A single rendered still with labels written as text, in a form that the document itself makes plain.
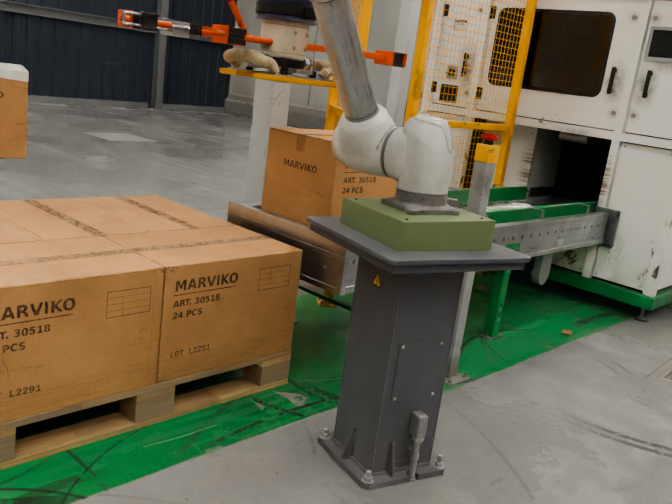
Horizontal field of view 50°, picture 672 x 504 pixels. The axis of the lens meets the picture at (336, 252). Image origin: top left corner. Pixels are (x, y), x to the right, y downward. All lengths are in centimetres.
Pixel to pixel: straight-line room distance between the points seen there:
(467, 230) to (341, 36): 64
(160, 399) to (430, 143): 121
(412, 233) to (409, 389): 52
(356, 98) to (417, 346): 75
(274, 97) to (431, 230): 212
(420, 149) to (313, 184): 79
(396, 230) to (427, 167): 22
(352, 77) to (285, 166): 90
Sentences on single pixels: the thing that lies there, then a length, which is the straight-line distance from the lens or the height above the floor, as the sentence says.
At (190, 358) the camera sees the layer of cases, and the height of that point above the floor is 21.
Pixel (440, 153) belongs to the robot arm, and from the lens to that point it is 207.
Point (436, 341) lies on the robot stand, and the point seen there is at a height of 45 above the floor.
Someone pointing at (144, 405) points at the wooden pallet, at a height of 8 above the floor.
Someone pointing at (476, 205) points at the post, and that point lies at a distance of 292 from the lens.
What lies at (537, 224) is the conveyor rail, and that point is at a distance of 379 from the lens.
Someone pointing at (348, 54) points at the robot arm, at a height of 125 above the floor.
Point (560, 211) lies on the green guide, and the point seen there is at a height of 60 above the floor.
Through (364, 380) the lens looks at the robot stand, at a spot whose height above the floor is 29.
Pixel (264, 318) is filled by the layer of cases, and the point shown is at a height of 30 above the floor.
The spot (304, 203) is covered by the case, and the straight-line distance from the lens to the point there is 280.
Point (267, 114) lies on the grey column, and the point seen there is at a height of 93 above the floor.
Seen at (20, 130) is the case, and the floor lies 75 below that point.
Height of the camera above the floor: 120
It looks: 14 degrees down
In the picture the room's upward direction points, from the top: 8 degrees clockwise
